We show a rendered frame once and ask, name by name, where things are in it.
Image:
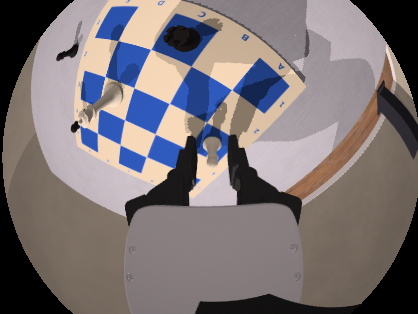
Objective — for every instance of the white chess piece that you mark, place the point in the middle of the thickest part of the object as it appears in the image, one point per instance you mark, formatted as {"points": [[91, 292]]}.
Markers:
{"points": [[112, 97]]}

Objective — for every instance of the white chess pawn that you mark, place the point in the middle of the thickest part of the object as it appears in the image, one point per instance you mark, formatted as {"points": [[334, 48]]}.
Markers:
{"points": [[212, 144]]}

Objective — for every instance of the blue and cream checkered chessboard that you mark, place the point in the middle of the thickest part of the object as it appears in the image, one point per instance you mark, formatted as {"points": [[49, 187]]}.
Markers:
{"points": [[232, 83]]}

